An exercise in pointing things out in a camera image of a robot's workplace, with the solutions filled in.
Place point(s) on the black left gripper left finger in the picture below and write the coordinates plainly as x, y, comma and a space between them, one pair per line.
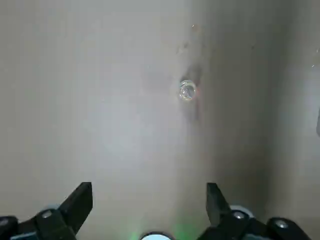
75, 210

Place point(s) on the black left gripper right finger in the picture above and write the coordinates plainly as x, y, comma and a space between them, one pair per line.
220, 210

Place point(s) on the clear glass bottle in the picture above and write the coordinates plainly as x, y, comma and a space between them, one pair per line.
187, 90

